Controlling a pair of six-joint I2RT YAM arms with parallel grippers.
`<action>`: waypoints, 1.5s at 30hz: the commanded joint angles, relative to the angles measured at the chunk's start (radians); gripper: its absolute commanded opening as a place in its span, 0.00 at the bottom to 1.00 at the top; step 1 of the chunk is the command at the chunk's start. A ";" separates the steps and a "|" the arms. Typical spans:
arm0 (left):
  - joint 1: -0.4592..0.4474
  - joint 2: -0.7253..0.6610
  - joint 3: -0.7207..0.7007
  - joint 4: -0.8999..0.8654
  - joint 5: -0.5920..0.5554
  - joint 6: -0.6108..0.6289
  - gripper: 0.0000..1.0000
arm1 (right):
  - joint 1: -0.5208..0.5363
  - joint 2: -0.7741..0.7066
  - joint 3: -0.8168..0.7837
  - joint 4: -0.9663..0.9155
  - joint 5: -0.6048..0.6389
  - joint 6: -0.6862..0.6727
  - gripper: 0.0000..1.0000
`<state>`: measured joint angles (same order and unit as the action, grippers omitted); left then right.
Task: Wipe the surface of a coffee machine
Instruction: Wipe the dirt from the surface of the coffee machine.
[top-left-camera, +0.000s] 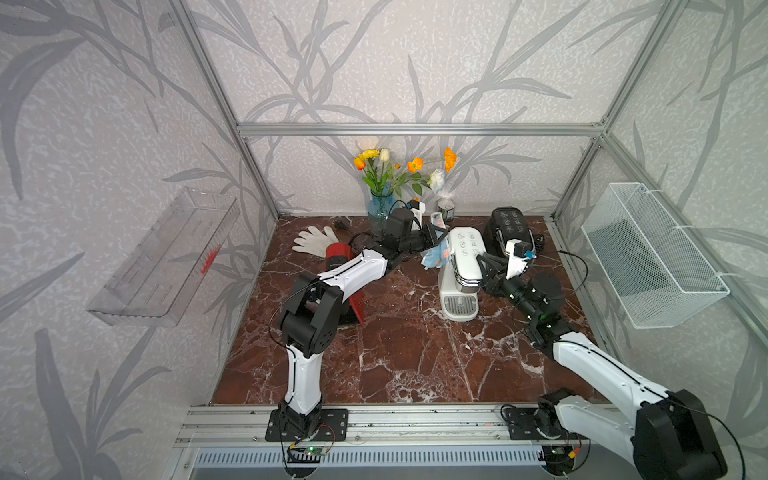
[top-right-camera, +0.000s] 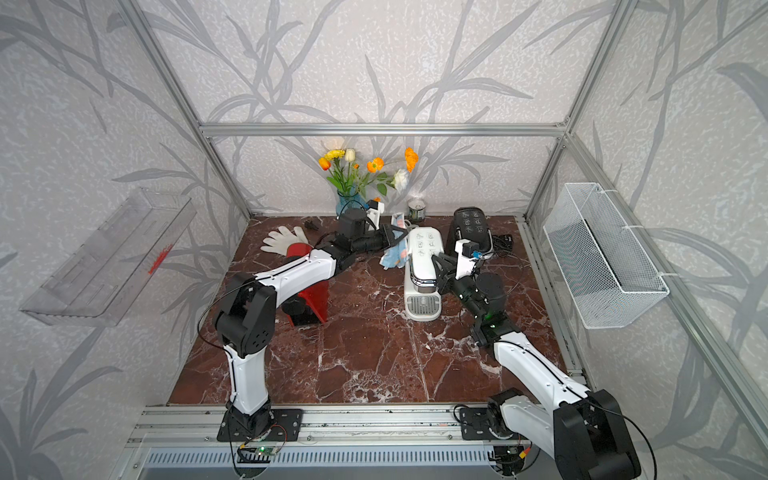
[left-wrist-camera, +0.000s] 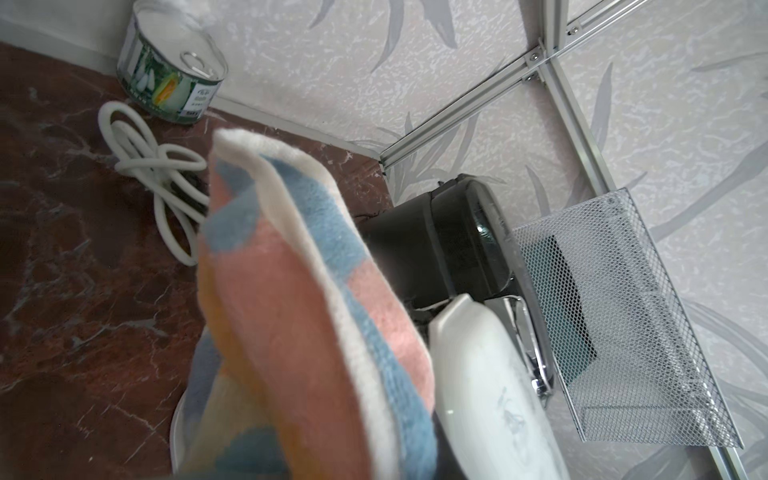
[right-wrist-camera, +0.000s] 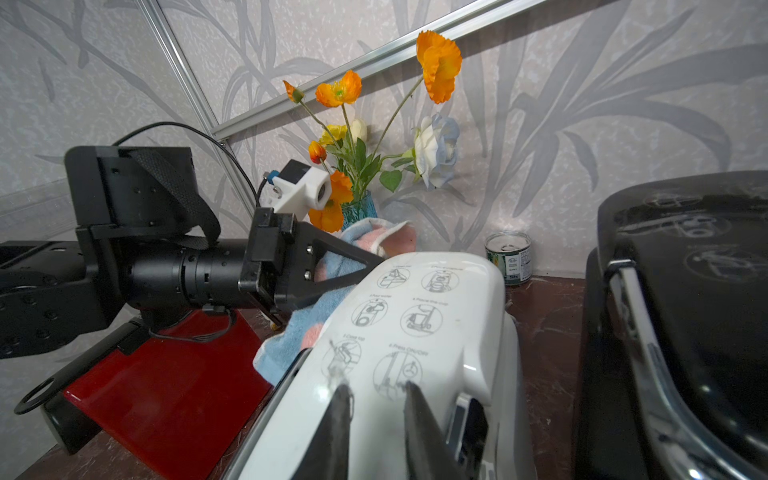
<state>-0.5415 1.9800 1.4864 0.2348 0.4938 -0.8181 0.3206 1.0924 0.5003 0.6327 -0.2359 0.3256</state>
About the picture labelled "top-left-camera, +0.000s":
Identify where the colourful striped cloth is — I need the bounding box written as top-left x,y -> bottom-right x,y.
421,212 -> 450,269

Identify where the red coffee machine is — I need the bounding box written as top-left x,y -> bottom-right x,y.
322,242 -> 365,325

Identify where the white coffee machine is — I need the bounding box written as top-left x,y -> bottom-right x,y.
439,227 -> 486,322

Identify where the black coffee machine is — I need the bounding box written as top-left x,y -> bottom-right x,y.
483,207 -> 536,258

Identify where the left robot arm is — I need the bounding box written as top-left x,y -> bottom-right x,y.
278,207 -> 448,436

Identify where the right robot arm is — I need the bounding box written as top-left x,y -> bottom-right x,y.
475,253 -> 728,479

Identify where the small green can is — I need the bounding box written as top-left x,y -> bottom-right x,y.
437,198 -> 455,224

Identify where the blue glass vase with flowers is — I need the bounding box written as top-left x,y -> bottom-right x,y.
353,148 -> 458,234

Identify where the white work glove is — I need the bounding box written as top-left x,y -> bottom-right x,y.
292,226 -> 339,258

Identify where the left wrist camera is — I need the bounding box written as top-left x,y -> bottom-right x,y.
408,198 -> 426,229

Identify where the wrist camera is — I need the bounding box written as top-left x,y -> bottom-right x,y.
505,239 -> 536,279
408,198 -> 426,229

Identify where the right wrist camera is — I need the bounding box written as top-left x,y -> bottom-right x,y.
505,239 -> 536,279

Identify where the white wire basket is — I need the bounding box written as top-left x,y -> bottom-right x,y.
582,182 -> 730,329

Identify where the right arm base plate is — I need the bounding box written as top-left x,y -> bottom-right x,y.
500,404 -> 540,441

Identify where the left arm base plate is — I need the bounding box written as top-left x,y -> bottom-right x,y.
265,408 -> 349,443

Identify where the clear plastic wall shelf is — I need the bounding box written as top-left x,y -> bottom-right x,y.
87,187 -> 241,327

